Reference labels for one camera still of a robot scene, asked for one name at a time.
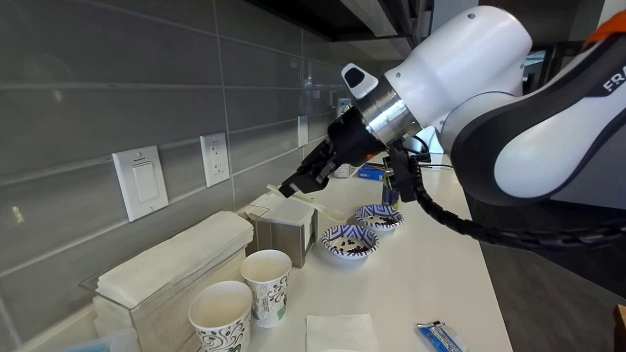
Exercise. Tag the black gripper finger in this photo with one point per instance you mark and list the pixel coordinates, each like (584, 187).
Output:
(323, 160)
(302, 177)

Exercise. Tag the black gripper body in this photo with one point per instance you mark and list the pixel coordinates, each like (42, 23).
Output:
(353, 140)

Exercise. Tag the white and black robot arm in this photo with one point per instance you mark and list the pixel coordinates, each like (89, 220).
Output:
(470, 52)

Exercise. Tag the paper cup with green print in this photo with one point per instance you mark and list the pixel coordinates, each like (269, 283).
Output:
(267, 285)

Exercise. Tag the paper cup with black floral print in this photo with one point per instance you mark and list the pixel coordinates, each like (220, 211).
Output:
(222, 320)

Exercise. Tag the small blue box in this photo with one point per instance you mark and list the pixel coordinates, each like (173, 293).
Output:
(372, 174)

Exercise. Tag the metal napkin dispenser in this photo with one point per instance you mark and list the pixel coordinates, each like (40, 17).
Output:
(284, 228)

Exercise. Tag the blue patterned bowl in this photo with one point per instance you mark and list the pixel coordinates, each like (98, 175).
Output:
(378, 219)
(349, 244)

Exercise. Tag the dark overhead cabinet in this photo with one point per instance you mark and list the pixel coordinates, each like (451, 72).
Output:
(339, 17)

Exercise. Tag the stack of folded napkins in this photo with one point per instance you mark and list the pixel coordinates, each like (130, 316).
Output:
(177, 256)

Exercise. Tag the white paper napkin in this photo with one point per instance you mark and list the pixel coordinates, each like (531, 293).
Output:
(341, 334)

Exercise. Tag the blue plastic packet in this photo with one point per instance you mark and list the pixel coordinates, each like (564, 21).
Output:
(441, 338)

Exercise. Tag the brown wooden object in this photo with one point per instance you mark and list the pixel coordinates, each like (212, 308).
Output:
(621, 330)

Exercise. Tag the white wall outlet plate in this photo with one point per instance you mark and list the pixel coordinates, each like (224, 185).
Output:
(214, 160)
(302, 132)

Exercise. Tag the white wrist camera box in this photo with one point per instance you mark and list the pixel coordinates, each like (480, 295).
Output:
(357, 80)

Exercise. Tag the white wall switch plate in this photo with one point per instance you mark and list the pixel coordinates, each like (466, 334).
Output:
(140, 183)

